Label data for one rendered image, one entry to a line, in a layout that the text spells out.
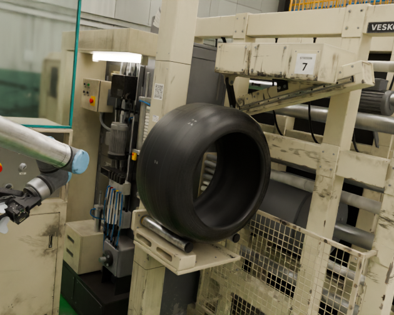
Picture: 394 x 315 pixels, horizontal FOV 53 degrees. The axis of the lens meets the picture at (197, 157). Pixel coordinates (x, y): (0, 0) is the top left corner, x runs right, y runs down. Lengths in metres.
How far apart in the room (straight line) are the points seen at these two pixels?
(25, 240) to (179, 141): 1.00
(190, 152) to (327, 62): 0.64
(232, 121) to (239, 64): 0.39
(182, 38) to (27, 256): 1.30
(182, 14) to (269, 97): 0.55
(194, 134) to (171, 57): 0.50
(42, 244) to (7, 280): 0.23
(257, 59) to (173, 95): 0.42
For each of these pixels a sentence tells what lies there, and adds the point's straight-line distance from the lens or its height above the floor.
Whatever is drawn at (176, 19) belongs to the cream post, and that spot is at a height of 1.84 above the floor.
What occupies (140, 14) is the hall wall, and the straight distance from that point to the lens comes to 11.77.
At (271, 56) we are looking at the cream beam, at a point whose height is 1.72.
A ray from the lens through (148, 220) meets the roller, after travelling 1.89.
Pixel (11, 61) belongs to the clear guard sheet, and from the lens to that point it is 1.99.
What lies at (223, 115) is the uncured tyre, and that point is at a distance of 1.60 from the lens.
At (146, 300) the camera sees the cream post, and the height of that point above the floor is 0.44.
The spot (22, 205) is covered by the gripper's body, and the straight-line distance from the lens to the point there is 1.59.
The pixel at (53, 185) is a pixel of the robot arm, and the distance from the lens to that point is 1.66.
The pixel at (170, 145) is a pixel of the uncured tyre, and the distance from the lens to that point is 1.53.
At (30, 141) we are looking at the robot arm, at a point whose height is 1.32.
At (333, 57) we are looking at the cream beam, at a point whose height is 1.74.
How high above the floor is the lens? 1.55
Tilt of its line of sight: 10 degrees down
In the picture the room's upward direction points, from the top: 8 degrees clockwise
